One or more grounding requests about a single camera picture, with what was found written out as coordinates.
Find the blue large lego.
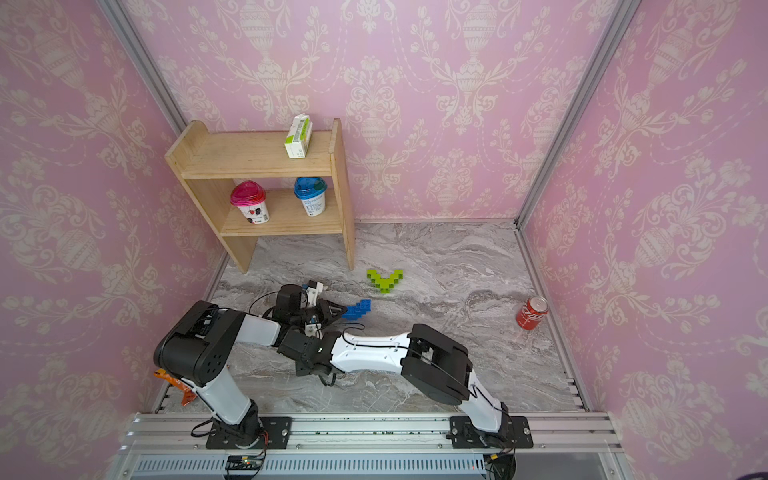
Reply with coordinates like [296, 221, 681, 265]
[342, 306, 366, 321]

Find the green lego pair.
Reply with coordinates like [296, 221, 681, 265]
[366, 269, 388, 293]

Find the green long lego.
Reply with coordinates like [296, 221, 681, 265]
[378, 278, 398, 294]

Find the green small lego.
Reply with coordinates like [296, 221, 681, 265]
[389, 269, 404, 284]

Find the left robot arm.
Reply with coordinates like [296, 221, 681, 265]
[154, 281, 347, 449]

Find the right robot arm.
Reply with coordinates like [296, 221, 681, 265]
[277, 324, 517, 449]

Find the pink lid yogurt cup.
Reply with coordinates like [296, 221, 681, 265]
[230, 180, 270, 224]

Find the blue lid yogurt cup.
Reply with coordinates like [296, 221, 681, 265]
[294, 177, 327, 217]

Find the orange snack bag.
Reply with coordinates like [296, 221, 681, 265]
[153, 368, 197, 407]

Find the green white carton box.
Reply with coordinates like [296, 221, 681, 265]
[284, 114, 313, 159]

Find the wooden two-tier shelf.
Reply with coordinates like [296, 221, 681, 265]
[165, 118, 355, 273]

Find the red soda can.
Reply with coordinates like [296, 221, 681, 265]
[516, 296, 549, 330]

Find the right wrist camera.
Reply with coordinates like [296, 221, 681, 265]
[305, 323, 323, 339]

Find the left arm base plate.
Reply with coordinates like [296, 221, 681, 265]
[206, 416, 292, 450]

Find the aluminium front rail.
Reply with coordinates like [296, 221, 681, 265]
[107, 412, 632, 479]

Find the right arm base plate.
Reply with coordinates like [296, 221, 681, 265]
[447, 416, 534, 450]

